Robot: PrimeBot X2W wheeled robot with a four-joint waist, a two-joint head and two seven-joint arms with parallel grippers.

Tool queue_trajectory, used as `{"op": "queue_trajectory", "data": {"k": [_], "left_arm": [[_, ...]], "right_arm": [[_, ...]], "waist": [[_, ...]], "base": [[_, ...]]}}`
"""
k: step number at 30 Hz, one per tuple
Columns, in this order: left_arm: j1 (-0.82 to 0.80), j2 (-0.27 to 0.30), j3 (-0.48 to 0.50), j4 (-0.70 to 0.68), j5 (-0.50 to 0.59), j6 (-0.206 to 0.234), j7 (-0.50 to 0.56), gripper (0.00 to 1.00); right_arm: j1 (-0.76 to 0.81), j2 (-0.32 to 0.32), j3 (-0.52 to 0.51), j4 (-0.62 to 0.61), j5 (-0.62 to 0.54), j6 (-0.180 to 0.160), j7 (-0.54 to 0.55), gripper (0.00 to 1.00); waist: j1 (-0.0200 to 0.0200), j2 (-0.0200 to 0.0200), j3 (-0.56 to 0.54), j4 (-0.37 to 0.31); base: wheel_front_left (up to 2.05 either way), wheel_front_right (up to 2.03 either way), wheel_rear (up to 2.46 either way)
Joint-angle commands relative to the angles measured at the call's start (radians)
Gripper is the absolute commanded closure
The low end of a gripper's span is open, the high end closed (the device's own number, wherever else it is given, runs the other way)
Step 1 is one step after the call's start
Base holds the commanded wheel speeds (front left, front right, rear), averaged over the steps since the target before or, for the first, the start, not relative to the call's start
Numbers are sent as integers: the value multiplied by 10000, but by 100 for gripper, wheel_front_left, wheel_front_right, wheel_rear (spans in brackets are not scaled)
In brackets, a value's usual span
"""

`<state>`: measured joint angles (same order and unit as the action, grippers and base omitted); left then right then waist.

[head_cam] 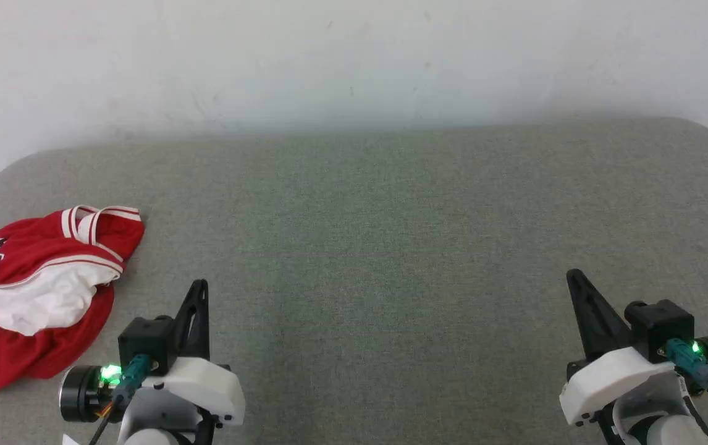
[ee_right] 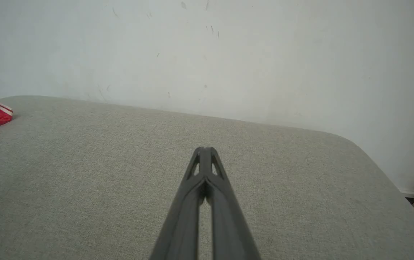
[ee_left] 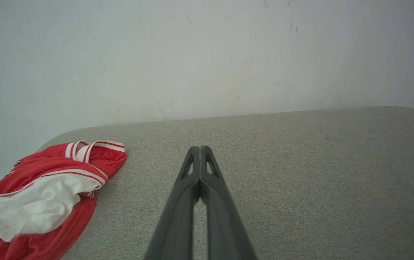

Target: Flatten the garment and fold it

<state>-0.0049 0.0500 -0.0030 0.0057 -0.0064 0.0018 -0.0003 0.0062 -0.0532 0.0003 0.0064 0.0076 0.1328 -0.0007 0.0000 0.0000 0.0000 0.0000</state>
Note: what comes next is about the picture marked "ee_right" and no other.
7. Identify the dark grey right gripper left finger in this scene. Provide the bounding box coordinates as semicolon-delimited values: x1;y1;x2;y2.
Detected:
149;147;206;260

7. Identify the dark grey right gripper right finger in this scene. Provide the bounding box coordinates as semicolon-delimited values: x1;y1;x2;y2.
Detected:
205;147;262;260

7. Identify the grey fabric sofa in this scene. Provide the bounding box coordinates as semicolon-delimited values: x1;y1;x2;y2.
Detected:
0;95;414;260

